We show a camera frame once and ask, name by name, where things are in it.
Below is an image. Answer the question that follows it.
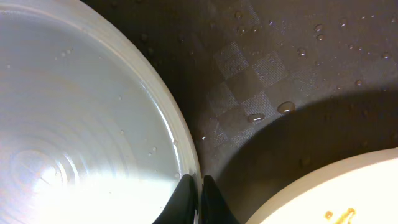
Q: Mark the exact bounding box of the white plate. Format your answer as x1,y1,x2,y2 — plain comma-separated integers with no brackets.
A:
248,148,397,223

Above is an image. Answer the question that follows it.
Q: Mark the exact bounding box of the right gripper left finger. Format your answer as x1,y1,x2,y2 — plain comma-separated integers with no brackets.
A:
153,174,198,224

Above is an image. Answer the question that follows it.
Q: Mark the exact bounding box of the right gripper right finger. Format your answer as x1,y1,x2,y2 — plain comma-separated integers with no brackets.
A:
200,175,239,224

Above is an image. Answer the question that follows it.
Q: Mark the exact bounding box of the pale plate top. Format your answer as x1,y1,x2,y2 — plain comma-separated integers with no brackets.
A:
1,0,200,223

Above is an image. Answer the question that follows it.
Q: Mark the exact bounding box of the brown serving tray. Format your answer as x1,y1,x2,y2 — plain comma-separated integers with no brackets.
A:
86,0,397,223

